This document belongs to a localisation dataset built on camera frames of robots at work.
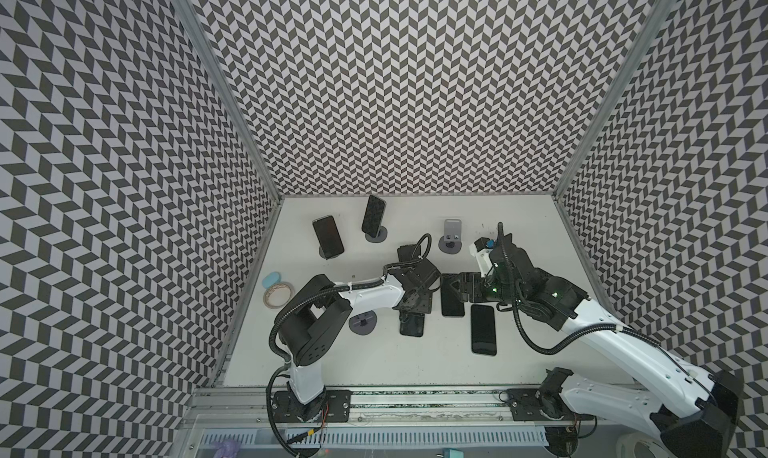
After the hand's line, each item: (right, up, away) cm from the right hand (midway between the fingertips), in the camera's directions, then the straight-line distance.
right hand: (458, 294), depth 73 cm
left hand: (-9, -7, +16) cm, 20 cm away
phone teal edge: (-23, +21, +26) cm, 40 cm away
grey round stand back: (-21, +13, +27) cm, 37 cm away
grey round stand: (+3, +11, +27) cm, 29 cm away
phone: (+9, -12, +9) cm, 18 cm away
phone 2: (-38, +13, +24) cm, 47 cm away
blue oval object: (-53, +1, +15) cm, 55 cm away
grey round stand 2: (-25, -10, +8) cm, 28 cm away
